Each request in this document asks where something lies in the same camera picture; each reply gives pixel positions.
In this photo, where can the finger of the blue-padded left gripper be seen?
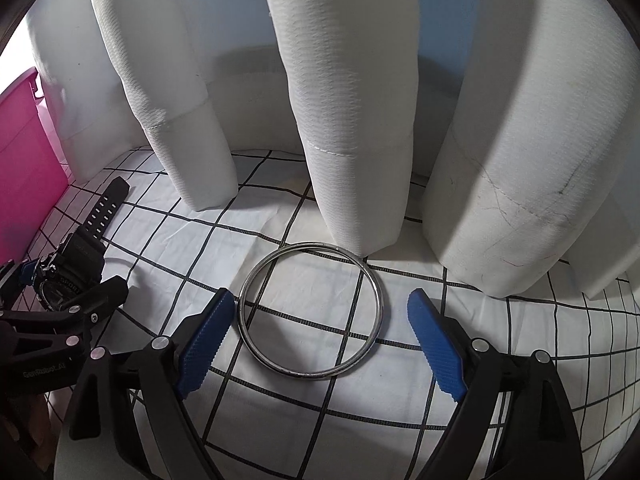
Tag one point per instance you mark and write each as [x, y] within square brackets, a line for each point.
[14, 278]
[95, 299]

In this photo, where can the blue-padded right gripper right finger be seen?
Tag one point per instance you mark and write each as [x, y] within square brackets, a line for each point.
[539, 438]

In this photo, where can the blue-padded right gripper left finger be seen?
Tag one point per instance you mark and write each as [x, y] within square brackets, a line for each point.
[99, 438]

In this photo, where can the black digital wristwatch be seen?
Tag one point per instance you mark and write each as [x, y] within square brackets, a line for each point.
[76, 265]

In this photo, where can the pink plastic tub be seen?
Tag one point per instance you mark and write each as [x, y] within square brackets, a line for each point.
[32, 177]

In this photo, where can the large silver bangle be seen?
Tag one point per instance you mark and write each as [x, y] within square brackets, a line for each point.
[310, 311]

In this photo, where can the white curtain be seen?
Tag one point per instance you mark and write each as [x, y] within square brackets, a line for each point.
[523, 115]

